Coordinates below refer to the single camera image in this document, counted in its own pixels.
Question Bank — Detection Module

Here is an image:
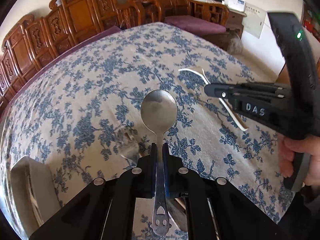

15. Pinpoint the metal spoon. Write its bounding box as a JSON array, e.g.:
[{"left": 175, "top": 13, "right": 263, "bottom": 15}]
[{"left": 140, "top": 89, "right": 177, "bottom": 236}]

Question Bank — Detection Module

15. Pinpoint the person's right hand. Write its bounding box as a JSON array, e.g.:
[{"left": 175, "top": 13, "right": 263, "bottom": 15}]
[{"left": 278, "top": 134, "right": 320, "bottom": 189}]

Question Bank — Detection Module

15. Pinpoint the purple seat cushion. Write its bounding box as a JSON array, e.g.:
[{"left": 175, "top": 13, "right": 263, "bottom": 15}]
[{"left": 164, "top": 15, "right": 226, "bottom": 37}]

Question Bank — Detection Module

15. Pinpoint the wooden side table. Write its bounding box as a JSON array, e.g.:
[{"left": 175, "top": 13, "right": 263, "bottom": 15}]
[{"left": 225, "top": 9, "right": 247, "bottom": 38}]

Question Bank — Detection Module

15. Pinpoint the blue floral tablecloth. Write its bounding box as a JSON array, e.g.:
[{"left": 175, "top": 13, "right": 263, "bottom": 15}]
[{"left": 1, "top": 23, "right": 293, "bottom": 239}]

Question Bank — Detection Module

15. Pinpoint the grey metal rectangular tray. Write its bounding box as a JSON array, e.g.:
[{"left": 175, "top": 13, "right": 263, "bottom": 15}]
[{"left": 10, "top": 156, "right": 60, "bottom": 238}]

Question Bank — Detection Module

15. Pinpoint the carved wooden armchair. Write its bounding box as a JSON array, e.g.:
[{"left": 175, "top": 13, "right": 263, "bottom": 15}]
[{"left": 128, "top": 0, "right": 229, "bottom": 26}]

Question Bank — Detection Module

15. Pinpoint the carved wooden sofa bench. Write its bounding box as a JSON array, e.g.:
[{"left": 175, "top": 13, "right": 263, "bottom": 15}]
[{"left": 1, "top": 0, "right": 145, "bottom": 111}]

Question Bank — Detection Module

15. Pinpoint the white wall panel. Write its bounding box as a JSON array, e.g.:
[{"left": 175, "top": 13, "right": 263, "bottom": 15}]
[{"left": 242, "top": 3, "right": 267, "bottom": 38}]

